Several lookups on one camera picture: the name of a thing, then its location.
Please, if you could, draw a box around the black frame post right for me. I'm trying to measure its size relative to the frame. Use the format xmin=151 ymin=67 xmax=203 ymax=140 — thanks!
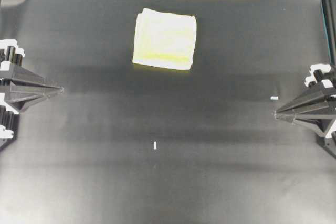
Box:
xmin=321 ymin=0 xmax=335 ymax=65

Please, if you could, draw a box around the yellow folded cloth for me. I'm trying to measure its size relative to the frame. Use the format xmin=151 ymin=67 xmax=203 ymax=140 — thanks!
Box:
xmin=132 ymin=8 xmax=197 ymax=70

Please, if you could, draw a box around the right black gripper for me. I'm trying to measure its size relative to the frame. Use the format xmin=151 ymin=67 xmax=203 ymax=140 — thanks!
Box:
xmin=275 ymin=64 xmax=335 ymax=140

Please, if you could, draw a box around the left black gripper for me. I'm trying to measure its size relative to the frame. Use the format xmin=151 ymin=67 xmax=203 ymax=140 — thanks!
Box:
xmin=1 ymin=39 xmax=64 ymax=138

